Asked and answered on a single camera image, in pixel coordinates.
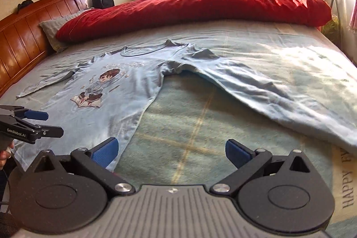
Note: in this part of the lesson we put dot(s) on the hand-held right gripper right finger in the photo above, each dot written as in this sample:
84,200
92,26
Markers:
237,154

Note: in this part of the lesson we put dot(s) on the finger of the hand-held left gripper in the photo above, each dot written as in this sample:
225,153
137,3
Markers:
36,115
50,133

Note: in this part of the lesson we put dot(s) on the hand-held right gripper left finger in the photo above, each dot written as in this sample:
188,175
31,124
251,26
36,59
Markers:
104,153

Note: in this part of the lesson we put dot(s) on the light blue printed t-shirt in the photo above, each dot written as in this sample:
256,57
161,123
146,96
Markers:
125,87

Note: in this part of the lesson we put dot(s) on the person's left hand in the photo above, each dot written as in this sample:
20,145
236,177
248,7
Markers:
5,160

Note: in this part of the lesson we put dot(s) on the wooden headboard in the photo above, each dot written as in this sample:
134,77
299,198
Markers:
25,40

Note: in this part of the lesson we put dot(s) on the grey pillow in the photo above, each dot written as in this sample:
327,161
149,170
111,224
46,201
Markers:
54,29

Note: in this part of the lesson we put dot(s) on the small black bag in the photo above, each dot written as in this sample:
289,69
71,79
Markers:
25,5

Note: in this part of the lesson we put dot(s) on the red duvet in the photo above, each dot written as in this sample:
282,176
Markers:
195,9

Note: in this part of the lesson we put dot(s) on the orange curtain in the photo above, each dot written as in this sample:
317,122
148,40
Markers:
353,15

